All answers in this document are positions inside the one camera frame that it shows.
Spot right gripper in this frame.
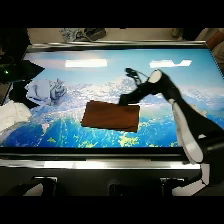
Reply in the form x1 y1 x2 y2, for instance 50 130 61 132
118 90 138 107

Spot brown T-shirt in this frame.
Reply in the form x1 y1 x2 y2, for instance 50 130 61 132
80 99 141 134

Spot light blue garment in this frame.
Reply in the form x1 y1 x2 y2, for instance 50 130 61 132
25 77 68 106

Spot black garment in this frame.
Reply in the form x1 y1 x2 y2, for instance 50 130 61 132
8 79 40 110

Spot white garment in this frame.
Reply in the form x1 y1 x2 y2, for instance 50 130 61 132
0 100 34 135

